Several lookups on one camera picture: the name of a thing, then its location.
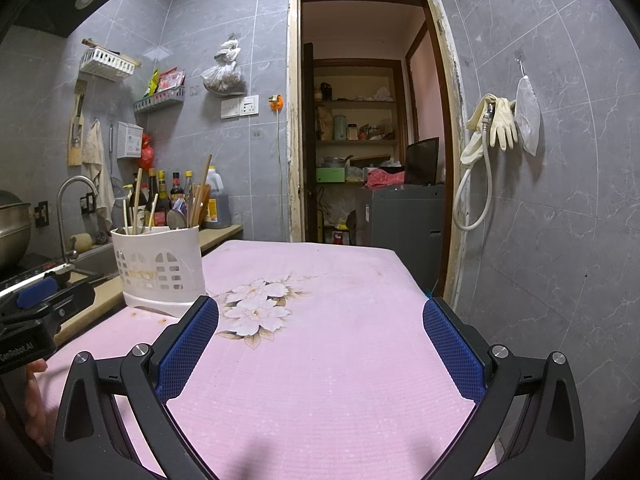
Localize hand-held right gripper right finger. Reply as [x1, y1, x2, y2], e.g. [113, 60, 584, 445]
[422, 297, 587, 480]

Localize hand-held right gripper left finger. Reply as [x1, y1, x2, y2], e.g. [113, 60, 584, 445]
[52, 296, 236, 480]

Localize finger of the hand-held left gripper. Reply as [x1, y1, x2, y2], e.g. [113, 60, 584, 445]
[5, 284, 97, 331]
[0, 269, 71, 311]

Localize white plastic utensil holder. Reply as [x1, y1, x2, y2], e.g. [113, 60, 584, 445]
[110, 225, 208, 318]

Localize person's left hand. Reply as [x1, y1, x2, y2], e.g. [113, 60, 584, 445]
[22, 359, 57, 461]

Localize beige kitchen countertop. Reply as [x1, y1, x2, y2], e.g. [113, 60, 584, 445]
[0, 224, 244, 341]

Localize steel pot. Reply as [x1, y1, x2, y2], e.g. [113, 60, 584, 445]
[0, 190, 33, 271]

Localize steel faucet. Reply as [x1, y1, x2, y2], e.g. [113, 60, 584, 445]
[56, 176, 100, 263]

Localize pink floral tablecloth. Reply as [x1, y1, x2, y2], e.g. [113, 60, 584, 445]
[35, 239, 483, 480]

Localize grey cabinet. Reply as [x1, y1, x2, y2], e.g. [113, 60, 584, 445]
[356, 184, 446, 293]

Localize hanging beige towel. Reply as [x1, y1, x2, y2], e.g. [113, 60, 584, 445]
[82, 120, 115, 231]

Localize metal mesh skimmer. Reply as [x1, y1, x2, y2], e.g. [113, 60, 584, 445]
[108, 124, 126, 201]

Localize red plastic bag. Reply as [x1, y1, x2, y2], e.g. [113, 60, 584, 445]
[139, 133, 157, 171]

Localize red cloth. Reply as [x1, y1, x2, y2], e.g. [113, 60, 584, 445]
[366, 168, 406, 189]

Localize black monitor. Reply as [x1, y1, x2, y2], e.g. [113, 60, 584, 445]
[404, 136, 441, 186]

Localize cream rubber glove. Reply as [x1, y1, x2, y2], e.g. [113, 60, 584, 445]
[487, 97, 519, 151]
[460, 94, 493, 166]

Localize dark wooden door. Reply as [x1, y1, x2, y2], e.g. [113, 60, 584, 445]
[302, 42, 321, 243]

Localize red snack packet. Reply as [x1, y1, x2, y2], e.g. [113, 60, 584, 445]
[157, 67, 186, 93]

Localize white mesh bag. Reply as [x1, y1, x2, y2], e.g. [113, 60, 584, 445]
[514, 76, 542, 157]

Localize wooden rolling pin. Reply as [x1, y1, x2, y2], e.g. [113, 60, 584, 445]
[81, 37, 142, 67]

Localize hanging clear plastic bag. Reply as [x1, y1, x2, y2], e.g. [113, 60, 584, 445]
[201, 35, 247, 96]

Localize wooden shelf unit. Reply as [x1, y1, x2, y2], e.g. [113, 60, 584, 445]
[314, 58, 408, 186]

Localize wooden wall knife holder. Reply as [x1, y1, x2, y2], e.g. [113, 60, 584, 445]
[67, 80, 88, 167]

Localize white wall box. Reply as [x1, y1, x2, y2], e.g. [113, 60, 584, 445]
[117, 121, 144, 161]

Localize white shower hose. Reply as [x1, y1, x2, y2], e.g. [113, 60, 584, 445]
[452, 105, 493, 232]

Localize grey wall basket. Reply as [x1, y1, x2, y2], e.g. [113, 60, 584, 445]
[133, 86, 186, 113]

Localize white wall basket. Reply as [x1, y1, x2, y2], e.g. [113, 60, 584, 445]
[80, 47, 137, 81]

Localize white wall socket panel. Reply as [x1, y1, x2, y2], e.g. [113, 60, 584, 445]
[221, 95, 260, 119]

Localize worn door frame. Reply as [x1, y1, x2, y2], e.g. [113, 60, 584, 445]
[287, 0, 468, 311]

